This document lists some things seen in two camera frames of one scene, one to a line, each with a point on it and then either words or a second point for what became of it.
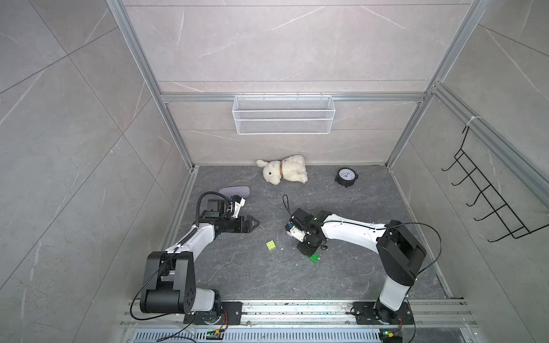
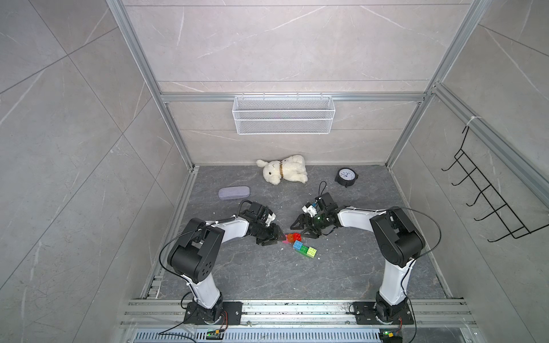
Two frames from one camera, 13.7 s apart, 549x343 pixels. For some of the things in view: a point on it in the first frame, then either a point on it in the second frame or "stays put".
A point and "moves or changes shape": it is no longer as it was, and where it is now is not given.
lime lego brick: x=271 y=245 moves or changes shape
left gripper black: x=240 y=220 to x=274 y=235
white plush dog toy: x=292 y=168 stays put
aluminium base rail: x=307 y=313 stays put
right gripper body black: x=307 y=246 to x=317 y=223
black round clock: x=347 y=176 stays put
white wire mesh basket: x=283 y=115 stays put
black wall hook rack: x=515 y=226 stays put
